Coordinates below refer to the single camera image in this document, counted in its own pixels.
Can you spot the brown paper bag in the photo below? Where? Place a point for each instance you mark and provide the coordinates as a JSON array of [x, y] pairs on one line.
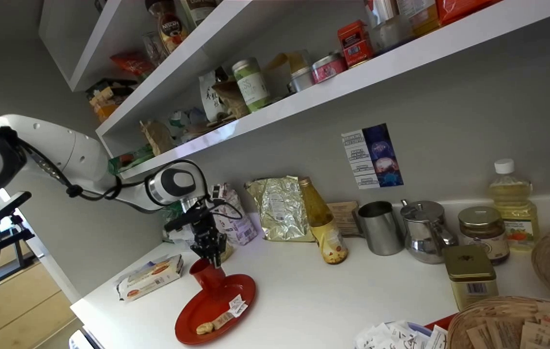
[[158, 138]]

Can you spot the white cracker packet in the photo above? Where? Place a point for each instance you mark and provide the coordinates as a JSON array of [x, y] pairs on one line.
[[151, 277]]

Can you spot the instant coffee jar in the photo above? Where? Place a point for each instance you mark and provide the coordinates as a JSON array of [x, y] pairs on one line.
[[170, 26]]

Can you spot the green labelled canister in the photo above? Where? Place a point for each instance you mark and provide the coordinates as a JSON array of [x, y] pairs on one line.
[[251, 87]]

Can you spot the large glass jar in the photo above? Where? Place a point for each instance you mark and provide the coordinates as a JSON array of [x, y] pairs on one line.
[[388, 29]]

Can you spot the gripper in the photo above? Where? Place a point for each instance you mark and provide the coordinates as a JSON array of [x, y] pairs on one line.
[[205, 235]]

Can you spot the yellow glass bottle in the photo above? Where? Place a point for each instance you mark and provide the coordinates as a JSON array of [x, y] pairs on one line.
[[325, 228]]

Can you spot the beige cookie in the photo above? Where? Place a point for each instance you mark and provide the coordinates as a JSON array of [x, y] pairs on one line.
[[204, 328]]

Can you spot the white wall shelf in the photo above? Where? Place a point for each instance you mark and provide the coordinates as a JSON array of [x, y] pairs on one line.
[[304, 97]]

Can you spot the white printed bag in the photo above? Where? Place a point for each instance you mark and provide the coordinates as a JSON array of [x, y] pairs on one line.
[[209, 99]]

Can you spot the red tea box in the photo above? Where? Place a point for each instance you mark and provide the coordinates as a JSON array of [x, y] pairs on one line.
[[354, 43]]

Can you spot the brown paper packet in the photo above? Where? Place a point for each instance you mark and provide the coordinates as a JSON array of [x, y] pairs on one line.
[[345, 218]]

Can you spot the heap of white sachets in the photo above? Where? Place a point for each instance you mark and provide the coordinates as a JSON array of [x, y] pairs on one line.
[[396, 337]]

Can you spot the yellow box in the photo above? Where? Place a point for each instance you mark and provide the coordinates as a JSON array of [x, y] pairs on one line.
[[420, 17]]

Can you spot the green plastic bag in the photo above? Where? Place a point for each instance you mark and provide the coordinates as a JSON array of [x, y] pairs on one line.
[[175, 223]]

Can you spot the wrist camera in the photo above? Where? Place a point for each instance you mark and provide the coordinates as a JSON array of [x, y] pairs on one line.
[[185, 218]]

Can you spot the brown crumpled bag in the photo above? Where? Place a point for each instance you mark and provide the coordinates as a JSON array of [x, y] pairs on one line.
[[233, 99]]

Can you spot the white patterned bag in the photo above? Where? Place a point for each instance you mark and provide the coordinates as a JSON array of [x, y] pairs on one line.
[[238, 218]]

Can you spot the yellow paper bag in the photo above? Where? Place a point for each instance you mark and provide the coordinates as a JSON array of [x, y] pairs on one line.
[[282, 68]]

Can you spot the red cup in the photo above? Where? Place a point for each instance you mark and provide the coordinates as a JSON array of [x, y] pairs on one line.
[[209, 277]]

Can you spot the red plate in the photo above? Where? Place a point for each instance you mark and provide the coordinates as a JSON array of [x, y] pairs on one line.
[[207, 310]]

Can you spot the stack of yellow boxes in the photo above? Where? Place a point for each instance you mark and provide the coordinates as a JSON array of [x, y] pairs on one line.
[[107, 99]]

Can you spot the silver round tin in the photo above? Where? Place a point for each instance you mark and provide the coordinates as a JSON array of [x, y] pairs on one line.
[[301, 80]]

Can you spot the orange box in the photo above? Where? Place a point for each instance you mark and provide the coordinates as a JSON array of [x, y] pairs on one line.
[[459, 9]]

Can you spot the pink round tin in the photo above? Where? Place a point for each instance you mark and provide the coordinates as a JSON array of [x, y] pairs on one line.
[[328, 68]]

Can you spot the green packet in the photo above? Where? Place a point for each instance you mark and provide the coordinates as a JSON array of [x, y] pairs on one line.
[[129, 160]]

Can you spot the brown sachet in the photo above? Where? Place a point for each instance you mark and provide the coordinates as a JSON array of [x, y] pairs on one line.
[[222, 320]]

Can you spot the wooden cabinet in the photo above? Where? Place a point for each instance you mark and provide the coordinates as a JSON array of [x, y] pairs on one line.
[[18, 310]]

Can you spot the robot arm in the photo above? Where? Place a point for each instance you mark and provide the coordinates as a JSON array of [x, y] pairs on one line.
[[61, 150]]

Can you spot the steel cup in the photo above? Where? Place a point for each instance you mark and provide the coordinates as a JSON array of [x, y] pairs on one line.
[[380, 230]]

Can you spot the heap of brown packets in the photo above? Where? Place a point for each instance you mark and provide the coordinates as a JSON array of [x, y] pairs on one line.
[[536, 329]]

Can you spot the clear glass jar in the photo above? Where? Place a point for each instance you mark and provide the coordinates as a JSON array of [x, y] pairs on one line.
[[153, 48]]

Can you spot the glass jar with gold lid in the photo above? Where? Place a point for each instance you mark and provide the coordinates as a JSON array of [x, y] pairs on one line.
[[485, 235]]

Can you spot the gold foil bag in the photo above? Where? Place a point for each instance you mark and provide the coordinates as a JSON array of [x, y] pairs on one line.
[[279, 208]]

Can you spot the cooking oil bottle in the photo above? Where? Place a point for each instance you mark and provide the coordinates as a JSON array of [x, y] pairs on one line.
[[514, 208]]

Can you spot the gold tin box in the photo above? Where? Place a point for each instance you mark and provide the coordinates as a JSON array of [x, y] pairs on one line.
[[471, 276]]

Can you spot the steel teapot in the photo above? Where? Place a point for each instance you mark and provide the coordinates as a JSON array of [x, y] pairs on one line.
[[425, 237]]

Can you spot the red snack packet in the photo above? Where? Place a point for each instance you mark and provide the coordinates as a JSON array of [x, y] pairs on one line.
[[132, 63]]

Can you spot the wall poster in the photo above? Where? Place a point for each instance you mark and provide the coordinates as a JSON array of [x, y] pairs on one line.
[[374, 155]]

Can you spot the dark box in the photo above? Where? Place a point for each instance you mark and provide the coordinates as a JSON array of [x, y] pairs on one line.
[[199, 10]]

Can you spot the camera on mount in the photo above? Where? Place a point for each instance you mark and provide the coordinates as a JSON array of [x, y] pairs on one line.
[[6, 208]]

